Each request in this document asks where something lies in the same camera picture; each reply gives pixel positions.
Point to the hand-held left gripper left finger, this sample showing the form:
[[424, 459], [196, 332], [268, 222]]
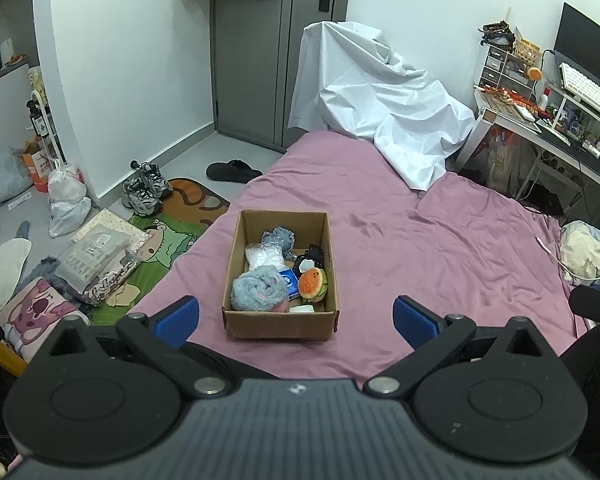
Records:
[[177, 319]]

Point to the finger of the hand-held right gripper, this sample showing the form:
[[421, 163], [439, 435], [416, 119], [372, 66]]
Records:
[[592, 305]]

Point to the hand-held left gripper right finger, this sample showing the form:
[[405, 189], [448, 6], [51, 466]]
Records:
[[415, 321]]

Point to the grey plush toy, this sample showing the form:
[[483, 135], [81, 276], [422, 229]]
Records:
[[252, 287]]

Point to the clear plastic bag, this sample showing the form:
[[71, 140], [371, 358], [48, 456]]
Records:
[[260, 257]]

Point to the burger plush toy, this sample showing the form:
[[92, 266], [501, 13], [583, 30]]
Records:
[[312, 282]]

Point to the white tissue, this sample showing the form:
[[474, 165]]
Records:
[[301, 309]]

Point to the blue tissue packet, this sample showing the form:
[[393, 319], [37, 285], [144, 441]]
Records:
[[290, 281]]

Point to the blue fuzzy cloth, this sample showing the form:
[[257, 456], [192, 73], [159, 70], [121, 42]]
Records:
[[277, 237]]

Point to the crumpled cream blanket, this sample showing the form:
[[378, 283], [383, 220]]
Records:
[[585, 252]]

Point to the person's black pants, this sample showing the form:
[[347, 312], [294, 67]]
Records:
[[595, 360]]

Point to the pink bed sheet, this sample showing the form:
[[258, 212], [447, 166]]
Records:
[[405, 240]]

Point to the cartoon floor mat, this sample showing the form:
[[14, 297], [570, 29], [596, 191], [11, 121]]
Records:
[[180, 227]]

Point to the clear packaged item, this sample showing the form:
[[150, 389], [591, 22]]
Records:
[[92, 260]]

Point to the dotted cream pouch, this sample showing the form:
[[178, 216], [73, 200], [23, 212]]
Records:
[[110, 222]]

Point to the grey sneaker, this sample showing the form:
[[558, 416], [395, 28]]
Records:
[[155, 177], [140, 197]]

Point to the pink cartoon pillow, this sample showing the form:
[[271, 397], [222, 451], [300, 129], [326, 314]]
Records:
[[35, 310]]

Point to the white plastic bag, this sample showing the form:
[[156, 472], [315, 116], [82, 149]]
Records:
[[67, 182], [67, 217]]

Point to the black slipper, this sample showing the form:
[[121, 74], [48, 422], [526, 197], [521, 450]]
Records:
[[247, 166], [222, 171]]

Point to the printed tote bag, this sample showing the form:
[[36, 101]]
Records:
[[501, 160]]

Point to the grey sock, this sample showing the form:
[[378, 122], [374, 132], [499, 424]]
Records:
[[22, 229]]

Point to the white insole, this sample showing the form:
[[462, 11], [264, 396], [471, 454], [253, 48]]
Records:
[[2, 280]]

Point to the white power strip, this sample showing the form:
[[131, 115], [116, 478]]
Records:
[[20, 201]]

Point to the white monitor riser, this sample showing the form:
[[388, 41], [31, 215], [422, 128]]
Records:
[[567, 105]]

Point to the white desk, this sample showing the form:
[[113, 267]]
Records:
[[510, 117]]

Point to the orange cardboard box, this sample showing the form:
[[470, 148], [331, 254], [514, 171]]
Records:
[[39, 167]]

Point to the white bottle red cap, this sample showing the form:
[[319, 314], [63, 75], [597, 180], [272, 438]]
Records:
[[544, 101]]

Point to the white metal rack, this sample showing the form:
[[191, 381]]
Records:
[[55, 145]]

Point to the white keyboard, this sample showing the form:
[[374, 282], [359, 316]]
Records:
[[590, 90]]

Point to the grey mailer bag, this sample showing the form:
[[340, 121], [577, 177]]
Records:
[[5, 177]]

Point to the white cover cloth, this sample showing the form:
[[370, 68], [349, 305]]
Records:
[[380, 100]]

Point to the orange ball toy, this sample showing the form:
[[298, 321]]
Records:
[[535, 73]]

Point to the black bottle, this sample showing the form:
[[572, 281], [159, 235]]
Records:
[[37, 120]]

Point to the desktop drawer organiser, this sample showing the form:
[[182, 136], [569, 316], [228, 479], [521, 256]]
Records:
[[500, 70]]

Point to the black computer monitor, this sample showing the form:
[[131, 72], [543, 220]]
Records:
[[585, 45]]

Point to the woven basket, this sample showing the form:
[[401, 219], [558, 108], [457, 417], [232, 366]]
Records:
[[526, 51]]

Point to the white kitchen cabinet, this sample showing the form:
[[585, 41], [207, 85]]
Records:
[[5, 105]]

